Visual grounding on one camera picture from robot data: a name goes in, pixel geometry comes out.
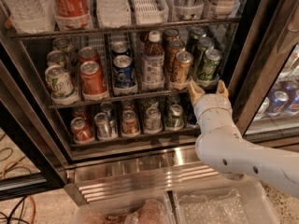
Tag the clear plastic bin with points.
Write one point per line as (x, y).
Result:
(142, 207)
(217, 200)

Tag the middle gold soda can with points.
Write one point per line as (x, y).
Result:
(173, 47)

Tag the front orange-red soda can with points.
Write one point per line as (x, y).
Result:
(92, 77)

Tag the bottom shelf green can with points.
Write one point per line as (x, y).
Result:
(174, 117)

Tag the bottom shelf blue can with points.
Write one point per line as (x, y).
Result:
(191, 118)

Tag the clear water bottle top shelf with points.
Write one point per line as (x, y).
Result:
(31, 16)

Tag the front gold soda can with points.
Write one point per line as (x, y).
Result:
(181, 67)

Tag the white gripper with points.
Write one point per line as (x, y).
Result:
(212, 104)

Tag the rear blue soda can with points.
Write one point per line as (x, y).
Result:
(120, 48)

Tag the empty white plastic glide tray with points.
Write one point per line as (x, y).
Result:
(150, 11)

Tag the blue can behind right door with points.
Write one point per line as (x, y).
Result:
(277, 100)

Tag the stainless steel fridge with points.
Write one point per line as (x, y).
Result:
(258, 40)

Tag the rear white green soda can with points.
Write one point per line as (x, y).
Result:
(66, 46)

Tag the rear gold soda can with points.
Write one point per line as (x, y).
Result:
(169, 34)

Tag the blue soda can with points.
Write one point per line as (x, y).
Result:
(123, 72)
(120, 48)

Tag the front white green soda can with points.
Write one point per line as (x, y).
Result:
(59, 81)

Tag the right clear plastic bin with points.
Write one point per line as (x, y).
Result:
(217, 200)

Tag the bottom shelf white can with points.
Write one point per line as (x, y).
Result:
(153, 119)

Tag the rear orange-red soda can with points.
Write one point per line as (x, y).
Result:
(88, 54)

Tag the gold soda can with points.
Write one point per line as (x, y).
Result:
(181, 67)
(173, 47)
(169, 34)

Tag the brown tea bottle white cap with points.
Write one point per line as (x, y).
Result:
(153, 59)

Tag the bottom shelf red can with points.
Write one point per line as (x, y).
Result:
(81, 130)

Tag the red cola bottle top shelf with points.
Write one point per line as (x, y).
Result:
(71, 0)

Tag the left clear plastic bin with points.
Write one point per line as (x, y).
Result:
(142, 207)

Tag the white green soda can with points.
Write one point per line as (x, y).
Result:
(66, 46)
(59, 81)
(56, 57)

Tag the bottom shelf silver can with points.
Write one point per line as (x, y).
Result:
(102, 124)

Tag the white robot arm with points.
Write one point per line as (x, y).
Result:
(222, 147)

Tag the front blue soda can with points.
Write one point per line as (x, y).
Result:
(123, 72)

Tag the orange-red soda can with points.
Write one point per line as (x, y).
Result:
(88, 54)
(92, 77)

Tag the middle white green soda can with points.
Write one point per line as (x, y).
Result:
(56, 57)

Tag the bottom shelf gold can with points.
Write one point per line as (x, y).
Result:
(129, 122)

